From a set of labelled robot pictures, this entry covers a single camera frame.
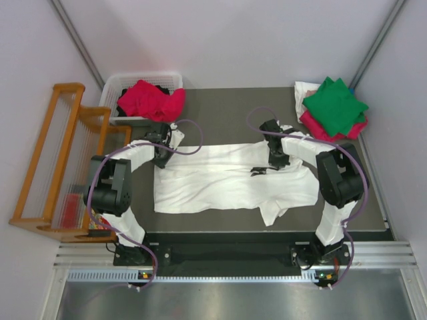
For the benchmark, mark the white slotted cable duct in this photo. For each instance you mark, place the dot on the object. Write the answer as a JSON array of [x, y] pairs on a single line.
[[135, 276]]

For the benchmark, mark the wooden rack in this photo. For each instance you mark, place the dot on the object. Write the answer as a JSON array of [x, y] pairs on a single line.
[[51, 199]]

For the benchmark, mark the folded pink t-shirt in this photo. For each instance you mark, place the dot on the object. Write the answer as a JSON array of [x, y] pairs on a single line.
[[319, 132]]

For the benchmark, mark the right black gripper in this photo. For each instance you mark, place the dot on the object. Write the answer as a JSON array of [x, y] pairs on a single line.
[[278, 162]]

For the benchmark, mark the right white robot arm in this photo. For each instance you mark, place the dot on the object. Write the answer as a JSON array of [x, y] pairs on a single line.
[[341, 176]]

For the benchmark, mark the white plastic laundry basket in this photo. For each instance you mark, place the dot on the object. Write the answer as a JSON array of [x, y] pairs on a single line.
[[116, 83]]

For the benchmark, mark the white t-shirt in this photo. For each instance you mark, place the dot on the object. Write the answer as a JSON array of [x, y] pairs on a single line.
[[300, 91], [218, 177]]

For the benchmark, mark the folded white t-shirt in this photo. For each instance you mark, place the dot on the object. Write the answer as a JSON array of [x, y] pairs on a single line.
[[300, 91]]

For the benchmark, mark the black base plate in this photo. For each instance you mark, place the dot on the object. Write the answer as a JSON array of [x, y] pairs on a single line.
[[262, 253]]

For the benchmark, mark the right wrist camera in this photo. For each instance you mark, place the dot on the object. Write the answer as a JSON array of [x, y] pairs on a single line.
[[287, 129]]

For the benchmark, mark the colourful book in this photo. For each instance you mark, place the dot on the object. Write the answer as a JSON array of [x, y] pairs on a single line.
[[98, 224]]

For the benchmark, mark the folded green t-shirt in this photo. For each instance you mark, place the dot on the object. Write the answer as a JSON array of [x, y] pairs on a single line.
[[335, 108]]

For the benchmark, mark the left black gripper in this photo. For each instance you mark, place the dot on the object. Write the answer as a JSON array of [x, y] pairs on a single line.
[[161, 157]]

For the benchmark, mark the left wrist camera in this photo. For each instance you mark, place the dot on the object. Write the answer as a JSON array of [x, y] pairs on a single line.
[[176, 136]]

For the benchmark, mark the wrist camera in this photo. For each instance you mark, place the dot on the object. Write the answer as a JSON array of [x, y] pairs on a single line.
[[287, 129], [176, 136]]

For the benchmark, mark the pink t-shirt in basket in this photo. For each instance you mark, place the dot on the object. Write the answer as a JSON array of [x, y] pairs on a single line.
[[170, 108]]

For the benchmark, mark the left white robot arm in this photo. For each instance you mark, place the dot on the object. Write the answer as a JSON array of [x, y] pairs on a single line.
[[109, 183]]

